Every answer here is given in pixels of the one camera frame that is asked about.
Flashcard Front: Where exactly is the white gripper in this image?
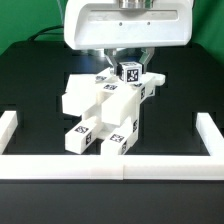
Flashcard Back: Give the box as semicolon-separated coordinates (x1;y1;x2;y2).
64;0;194;75

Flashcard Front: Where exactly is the white right side wall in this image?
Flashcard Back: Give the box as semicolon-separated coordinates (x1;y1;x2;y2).
196;113;224;157

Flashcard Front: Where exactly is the white marker sheet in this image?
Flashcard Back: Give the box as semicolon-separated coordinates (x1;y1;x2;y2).
65;75;83;93

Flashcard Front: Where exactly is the white chair seat piece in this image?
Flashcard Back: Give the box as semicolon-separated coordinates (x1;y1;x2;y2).
82;108;139;139

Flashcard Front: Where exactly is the white wall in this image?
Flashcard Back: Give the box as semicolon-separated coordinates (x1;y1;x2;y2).
196;113;224;157
0;111;18;155

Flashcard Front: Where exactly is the white marker cube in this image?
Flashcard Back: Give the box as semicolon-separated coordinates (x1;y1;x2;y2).
118;62;142;84

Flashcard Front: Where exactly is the white left side wall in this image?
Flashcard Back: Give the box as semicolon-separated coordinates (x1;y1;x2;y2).
0;111;18;155

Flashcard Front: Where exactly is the white obstacle wall bar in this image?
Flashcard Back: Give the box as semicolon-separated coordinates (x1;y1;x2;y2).
0;155;224;180

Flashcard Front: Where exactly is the black cable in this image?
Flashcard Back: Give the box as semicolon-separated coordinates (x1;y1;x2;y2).
27;25;65;42

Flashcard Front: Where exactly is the white chair back frame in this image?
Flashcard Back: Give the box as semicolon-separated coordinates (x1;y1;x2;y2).
62;69;165;117

